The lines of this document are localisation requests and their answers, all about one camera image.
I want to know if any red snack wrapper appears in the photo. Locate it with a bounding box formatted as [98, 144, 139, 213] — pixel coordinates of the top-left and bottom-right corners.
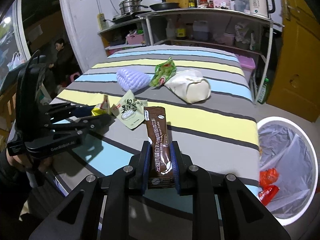
[258, 185, 279, 206]

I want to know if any red plastic bag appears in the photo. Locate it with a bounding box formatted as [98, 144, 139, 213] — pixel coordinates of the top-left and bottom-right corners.
[259, 168, 279, 188]

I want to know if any small yellow wrapper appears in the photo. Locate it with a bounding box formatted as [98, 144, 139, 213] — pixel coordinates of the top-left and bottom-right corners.
[91, 95, 111, 116]

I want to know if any brown coffee sachet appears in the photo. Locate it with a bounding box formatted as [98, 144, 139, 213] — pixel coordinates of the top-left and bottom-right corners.
[144, 106, 174, 189]

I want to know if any pale green snack packet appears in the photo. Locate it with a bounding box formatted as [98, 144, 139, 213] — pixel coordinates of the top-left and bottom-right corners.
[111, 90, 148, 129]

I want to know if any green snack wrapper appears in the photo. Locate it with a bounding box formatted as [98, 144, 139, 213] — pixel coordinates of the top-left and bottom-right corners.
[149, 57, 176, 87]

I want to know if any white paper bag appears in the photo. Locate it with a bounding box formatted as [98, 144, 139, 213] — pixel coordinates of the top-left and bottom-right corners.
[165, 69, 211, 103]

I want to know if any white trash bin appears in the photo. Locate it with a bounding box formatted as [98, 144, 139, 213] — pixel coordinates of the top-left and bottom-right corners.
[257, 116, 318, 226]

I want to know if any metal kitchen shelf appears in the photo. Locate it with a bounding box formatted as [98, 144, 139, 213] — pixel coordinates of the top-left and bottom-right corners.
[98, 8, 282, 103]

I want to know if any person's left hand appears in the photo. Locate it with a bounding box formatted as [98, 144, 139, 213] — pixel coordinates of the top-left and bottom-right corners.
[6, 151, 53, 173]

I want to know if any person in background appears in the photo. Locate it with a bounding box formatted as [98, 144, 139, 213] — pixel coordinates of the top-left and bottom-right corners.
[49, 38, 82, 92]

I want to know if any green detergent bottle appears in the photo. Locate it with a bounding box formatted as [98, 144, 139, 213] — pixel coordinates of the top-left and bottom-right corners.
[258, 77, 270, 104]

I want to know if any striped tablecloth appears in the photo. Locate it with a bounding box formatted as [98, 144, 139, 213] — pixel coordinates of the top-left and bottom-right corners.
[54, 46, 259, 194]

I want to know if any pink basket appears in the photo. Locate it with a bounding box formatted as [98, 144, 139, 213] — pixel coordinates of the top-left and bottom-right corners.
[126, 34, 145, 45]

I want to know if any induction cooker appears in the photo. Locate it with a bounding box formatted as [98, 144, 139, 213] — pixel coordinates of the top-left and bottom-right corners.
[111, 10, 151, 24]

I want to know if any wooden door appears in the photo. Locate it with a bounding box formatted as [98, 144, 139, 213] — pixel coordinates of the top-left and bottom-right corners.
[267, 0, 319, 122]

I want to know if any purple lid storage box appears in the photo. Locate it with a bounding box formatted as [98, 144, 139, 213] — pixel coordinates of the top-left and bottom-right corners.
[236, 54, 256, 83]

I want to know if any steel steamer pot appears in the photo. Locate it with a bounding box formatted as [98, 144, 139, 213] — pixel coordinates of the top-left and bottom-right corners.
[119, 0, 148, 15]

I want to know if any black frying pan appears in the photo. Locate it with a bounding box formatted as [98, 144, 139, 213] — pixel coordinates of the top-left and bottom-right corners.
[149, 0, 180, 11]

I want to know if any pink utensil holder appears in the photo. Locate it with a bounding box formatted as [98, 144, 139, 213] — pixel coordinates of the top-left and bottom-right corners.
[213, 0, 231, 10]

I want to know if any white electric kettle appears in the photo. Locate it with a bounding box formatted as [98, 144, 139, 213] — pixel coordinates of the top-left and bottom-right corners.
[249, 0, 276, 18]

